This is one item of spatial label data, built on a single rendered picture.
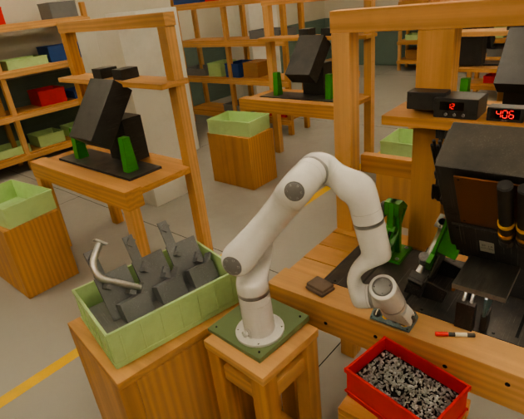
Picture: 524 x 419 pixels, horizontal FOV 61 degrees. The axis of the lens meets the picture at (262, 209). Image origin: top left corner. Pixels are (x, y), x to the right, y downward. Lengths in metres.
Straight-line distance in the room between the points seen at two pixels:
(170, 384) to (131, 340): 0.27
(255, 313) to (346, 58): 1.16
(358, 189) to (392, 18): 0.92
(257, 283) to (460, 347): 0.72
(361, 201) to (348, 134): 0.94
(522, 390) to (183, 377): 1.25
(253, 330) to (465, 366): 0.73
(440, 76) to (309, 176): 0.87
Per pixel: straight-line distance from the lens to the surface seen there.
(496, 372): 1.69
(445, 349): 1.70
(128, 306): 2.01
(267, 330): 1.73
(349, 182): 1.27
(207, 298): 1.96
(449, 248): 1.76
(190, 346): 1.97
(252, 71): 7.44
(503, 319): 1.87
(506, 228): 1.45
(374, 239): 1.32
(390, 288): 1.40
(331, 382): 2.78
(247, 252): 1.47
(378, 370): 1.63
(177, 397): 2.08
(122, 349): 1.88
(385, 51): 12.89
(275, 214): 1.38
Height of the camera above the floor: 2.04
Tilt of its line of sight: 26 degrees down
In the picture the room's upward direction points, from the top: 6 degrees counter-clockwise
